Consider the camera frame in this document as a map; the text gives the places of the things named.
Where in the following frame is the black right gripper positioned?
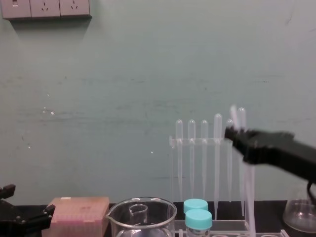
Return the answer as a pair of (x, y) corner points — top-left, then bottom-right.
(224, 126), (316, 185)

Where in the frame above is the small glass beaker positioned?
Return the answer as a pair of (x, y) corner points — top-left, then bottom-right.
(128, 204), (149, 226)

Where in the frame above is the grey wall socket panel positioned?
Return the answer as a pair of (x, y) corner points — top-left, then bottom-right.
(0, 0), (93, 20)

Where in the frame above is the large glass beaker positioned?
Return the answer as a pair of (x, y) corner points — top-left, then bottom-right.
(106, 197), (178, 237)

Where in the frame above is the pink pipette tip box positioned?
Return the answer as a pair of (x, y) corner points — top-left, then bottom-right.
(41, 196), (110, 237)

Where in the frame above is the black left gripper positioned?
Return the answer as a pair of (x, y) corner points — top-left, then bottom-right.
(0, 184), (56, 237)

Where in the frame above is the glass conical flask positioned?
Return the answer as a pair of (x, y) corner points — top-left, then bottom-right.
(282, 182), (316, 233)

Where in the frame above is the vial with teal cap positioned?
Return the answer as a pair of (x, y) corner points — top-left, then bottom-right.
(185, 209), (213, 237)
(183, 199), (209, 213)

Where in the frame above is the clear acrylic pipette rack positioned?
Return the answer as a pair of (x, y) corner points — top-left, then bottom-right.
(168, 135), (255, 233)

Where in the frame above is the thin dark gripper cable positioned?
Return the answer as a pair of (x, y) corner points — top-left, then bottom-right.
(306, 180), (316, 201)

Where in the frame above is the clear acrylic tray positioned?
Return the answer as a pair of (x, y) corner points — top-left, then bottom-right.
(174, 228), (289, 237)

